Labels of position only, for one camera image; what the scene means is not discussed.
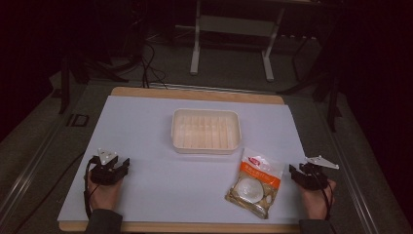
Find white plastic tray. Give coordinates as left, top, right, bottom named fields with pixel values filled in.
left=170, top=107, right=243, bottom=155

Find black floor cables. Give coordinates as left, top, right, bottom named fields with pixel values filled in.
left=96, top=38, right=169, bottom=90

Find black floor bracket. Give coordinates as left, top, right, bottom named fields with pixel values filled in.
left=65, top=113, right=91, bottom=128

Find person's right hand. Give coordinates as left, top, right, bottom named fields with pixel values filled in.
left=298, top=179, right=337, bottom=221

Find metal floor rail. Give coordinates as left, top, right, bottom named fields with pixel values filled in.
left=0, top=110, right=71, bottom=225
left=319, top=110, right=381, bottom=234

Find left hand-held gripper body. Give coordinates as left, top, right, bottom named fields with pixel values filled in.
left=89, top=147, right=124, bottom=186

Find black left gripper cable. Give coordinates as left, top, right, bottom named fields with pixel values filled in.
left=83, top=155, right=100, bottom=219

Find black tripod stand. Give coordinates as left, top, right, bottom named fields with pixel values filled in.
left=57, top=53, right=131, bottom=115
left=277, top=13, right=344, bottom=134

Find white metal stand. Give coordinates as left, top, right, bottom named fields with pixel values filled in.
left=189, top=0, right=286, bottom=83

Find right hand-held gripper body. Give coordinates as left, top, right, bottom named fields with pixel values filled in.
left=297, top=155, right=340, bottom=191

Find white table mat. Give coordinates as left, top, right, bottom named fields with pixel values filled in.
left=56, top=95, right=308, bottom=225

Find orange and clear snack packet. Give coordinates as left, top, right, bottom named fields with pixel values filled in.
left=224, top=146, right=285, bottom=220

